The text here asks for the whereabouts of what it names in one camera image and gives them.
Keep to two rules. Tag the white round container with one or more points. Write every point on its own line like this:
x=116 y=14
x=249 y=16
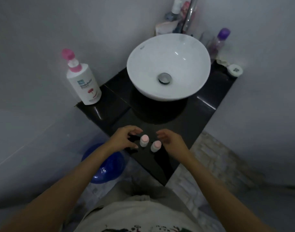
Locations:
x=235 y=70

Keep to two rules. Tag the person's left hand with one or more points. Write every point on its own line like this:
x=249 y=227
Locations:
x=122 y=140

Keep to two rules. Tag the clear bottle purple cap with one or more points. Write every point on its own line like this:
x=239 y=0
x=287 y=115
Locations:
x=218 y=44

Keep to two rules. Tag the person's right forearm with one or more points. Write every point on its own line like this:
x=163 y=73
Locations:
x=222 y=193

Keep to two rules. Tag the person's right hand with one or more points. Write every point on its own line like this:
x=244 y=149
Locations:
x=175 y=143

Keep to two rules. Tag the crumpled white cloth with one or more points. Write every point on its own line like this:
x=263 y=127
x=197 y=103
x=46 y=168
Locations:
x=223 y=61

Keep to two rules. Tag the small white bottle pink cap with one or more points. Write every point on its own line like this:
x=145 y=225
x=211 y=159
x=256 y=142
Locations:
x=144 y=141
x=156 y=146

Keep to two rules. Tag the white printed shirt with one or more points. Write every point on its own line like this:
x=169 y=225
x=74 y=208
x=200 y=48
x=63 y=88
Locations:
x=147 y=215

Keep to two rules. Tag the white round basin sink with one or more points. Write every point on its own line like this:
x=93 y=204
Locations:
x=169 y=60

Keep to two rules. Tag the chrome sink drain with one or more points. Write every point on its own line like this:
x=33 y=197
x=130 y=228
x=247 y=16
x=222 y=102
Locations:
x=165 y=78

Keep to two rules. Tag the person's right thumb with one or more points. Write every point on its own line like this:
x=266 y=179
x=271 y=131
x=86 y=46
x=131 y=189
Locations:
x=165 y=142

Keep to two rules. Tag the blue plastic basin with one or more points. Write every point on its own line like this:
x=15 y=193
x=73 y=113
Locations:
x=108 y=166

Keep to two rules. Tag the chrome faucet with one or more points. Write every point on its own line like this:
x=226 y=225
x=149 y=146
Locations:
x=189 y=14

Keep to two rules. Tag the pink tube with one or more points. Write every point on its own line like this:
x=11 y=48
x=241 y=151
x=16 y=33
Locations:
x=185 y=8

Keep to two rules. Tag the person's left forearm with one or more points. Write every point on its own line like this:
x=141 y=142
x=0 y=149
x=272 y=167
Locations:
x=58 y=190

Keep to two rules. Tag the person's left thumb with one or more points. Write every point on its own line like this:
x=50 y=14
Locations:
x=131 y=146

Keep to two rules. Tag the white capped bottle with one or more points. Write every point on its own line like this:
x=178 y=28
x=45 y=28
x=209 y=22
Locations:
x=177 y=6

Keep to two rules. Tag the white pump bottle pink top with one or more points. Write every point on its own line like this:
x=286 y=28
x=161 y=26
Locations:
x=83 y=82

